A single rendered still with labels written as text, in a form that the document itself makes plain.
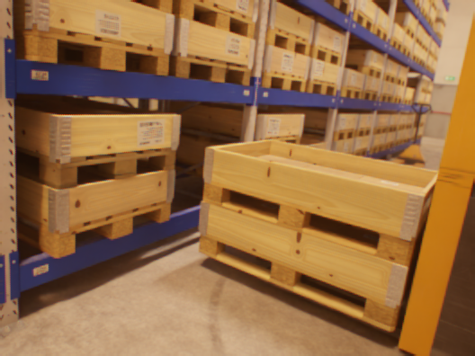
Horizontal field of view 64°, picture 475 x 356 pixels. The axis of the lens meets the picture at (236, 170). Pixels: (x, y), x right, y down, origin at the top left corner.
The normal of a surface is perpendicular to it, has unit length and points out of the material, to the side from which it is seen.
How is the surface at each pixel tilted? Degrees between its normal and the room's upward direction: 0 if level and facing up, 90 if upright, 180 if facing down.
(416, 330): 90
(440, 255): 90
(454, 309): 90
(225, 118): 90
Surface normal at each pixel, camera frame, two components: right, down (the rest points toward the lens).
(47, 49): 0.83, 0.21
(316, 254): -0.56, 0.12
